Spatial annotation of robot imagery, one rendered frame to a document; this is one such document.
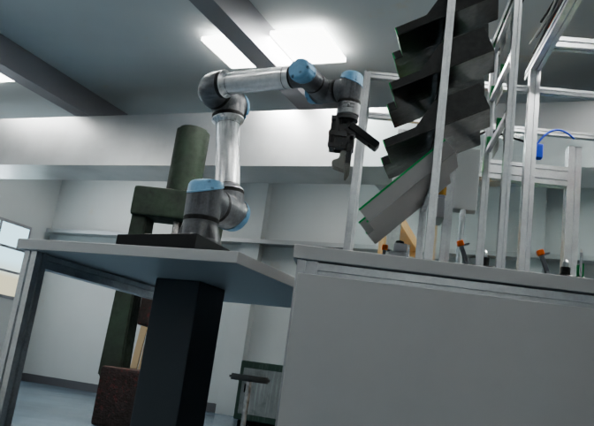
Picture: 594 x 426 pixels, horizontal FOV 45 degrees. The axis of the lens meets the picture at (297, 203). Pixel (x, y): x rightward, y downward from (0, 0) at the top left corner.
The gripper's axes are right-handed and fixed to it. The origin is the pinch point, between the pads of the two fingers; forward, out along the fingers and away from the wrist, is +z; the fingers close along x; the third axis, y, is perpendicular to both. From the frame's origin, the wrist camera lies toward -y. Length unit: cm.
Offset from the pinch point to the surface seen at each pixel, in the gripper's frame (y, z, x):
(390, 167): -12.8, 3.4, 24.7
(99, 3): 248, -235, -335
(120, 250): 54, 38, 41
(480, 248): -40.5, 21.9, 15.7
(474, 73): -32, -21, 38
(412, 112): -17.6, -14.6, 22.5
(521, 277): -41, 38, 70
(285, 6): 80, -234, -315
